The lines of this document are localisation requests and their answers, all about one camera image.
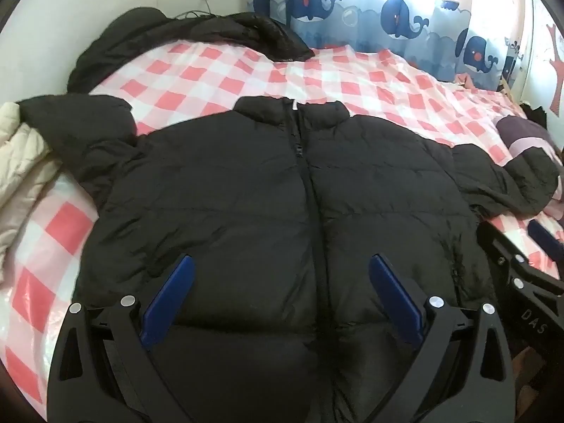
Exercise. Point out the red tree wall sticker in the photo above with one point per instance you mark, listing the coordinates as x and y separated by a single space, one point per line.
558 65

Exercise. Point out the black puffer jacket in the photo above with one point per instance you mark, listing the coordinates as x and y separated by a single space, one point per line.
281 206

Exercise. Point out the blue whale curtain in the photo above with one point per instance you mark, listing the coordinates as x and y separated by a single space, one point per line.
443 38

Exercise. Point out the dark clothes pile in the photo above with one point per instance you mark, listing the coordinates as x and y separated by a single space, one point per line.
536 115

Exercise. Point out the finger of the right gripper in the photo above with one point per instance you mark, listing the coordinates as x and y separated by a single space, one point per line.
500 250
544 239

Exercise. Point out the red white checkered bed cover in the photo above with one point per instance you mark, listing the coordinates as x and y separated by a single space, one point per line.
182 81

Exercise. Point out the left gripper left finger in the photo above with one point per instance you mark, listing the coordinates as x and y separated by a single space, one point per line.
102 370

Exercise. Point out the purple pink garment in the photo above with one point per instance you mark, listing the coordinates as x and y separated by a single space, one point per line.
519 134

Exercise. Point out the cream quilted jacket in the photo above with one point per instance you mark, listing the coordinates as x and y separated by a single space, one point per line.
26 167

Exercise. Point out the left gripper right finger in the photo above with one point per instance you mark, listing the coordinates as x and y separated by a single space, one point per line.
461 368

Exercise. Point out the black coat by wall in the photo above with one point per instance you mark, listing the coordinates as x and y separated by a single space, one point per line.
142 29

